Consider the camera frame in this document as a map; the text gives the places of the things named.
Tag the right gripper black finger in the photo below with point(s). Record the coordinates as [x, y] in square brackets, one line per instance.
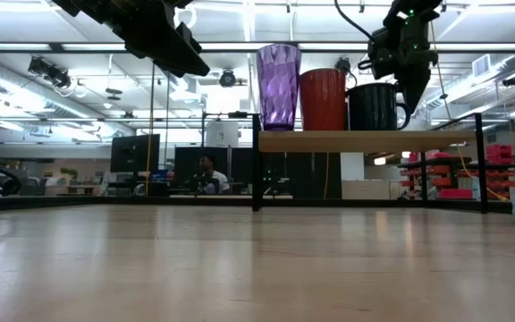
[416, 89]

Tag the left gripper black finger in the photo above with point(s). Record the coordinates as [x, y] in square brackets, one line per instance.
[190, 53]
[186, 68]

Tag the dark navy mug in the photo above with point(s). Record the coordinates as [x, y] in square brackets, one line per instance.
[374, 107]

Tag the orange mug white inside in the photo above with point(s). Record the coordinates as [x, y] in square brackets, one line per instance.
[322, 100]

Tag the purple faceted plastic tumbler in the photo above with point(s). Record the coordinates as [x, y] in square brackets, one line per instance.
[279, 87]

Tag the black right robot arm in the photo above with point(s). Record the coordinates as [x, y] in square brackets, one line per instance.
[414, 3]

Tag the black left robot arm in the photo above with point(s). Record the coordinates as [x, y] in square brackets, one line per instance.
[72, 4]

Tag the black monitor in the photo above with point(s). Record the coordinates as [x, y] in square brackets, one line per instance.
[134, 154]

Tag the black ceiling spotlight cluster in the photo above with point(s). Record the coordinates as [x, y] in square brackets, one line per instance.
[49, 72]

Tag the beige cabinet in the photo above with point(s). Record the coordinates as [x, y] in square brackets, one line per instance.
[369, 190]

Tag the person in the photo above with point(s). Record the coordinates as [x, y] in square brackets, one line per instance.
[213, 176]

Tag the rack with red bins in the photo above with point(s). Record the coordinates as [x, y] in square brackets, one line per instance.
[499, 170]

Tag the round black ceiling camera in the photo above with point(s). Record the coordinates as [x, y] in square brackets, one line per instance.
[227, 78]

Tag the wooden shelf black frame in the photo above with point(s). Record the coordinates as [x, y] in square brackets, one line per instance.
[365, 141]

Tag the black aluminium table frame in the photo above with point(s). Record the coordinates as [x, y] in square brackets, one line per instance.
[105, 203]

